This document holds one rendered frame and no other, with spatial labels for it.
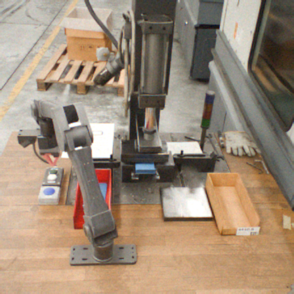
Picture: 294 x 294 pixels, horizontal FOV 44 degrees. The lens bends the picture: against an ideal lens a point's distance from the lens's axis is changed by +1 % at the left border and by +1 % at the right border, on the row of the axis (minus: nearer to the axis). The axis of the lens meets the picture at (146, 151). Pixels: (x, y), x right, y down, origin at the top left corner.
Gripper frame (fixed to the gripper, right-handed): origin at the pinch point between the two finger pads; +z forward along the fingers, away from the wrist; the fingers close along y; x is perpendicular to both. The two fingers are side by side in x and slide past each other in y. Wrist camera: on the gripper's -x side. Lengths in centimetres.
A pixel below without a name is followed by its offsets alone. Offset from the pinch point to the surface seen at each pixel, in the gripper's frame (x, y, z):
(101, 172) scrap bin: 18.2, 2.6, 2.4
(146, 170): 34.7, 9.2, -4.1
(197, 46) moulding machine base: 117, -296, 57
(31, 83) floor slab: -75, -288, 102
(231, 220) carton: 64, 25, 6
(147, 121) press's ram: 35.2, -0.8, -18.5
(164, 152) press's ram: 41.8, 1.8, -6.6
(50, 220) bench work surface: 1.9, 23.0, 6.5
